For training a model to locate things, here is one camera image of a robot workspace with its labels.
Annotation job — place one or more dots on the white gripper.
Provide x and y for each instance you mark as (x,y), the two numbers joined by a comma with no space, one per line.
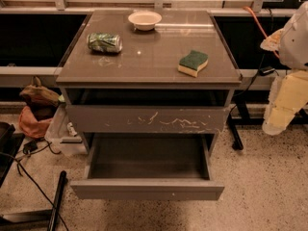
(295,43)

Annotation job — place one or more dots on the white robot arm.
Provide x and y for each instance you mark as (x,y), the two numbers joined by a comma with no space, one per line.
(291,41)

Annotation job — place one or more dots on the grey drawer cabinet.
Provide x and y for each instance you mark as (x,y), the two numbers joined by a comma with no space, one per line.
(145,72)

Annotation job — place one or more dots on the scratched grey upper drawer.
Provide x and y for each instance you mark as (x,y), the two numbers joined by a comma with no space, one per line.
(134,119)

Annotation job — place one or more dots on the green yellow sponge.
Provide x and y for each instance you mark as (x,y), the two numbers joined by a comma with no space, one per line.
(194,62)

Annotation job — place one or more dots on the white bowl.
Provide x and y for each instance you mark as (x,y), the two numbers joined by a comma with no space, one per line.
(144,20)

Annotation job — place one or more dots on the crushed green soda can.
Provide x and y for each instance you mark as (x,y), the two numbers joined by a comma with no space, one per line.
(104,42)

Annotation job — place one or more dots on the clear plastic bin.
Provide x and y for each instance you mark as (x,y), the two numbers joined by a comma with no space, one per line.
(63,136)

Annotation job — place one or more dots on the orange cloth bag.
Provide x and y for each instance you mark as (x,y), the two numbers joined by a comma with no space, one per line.
(34,124)

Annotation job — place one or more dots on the black power adapter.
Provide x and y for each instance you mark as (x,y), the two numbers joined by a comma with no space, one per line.
(30,147)

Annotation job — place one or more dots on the black table leg left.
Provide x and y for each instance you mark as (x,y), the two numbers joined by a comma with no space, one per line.
(48,218)

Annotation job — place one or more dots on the black adapter on rail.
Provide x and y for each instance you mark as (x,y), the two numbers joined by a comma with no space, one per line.
(264,71)

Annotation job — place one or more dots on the black table frame right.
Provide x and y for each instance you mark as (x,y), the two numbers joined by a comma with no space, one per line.
(239,115)

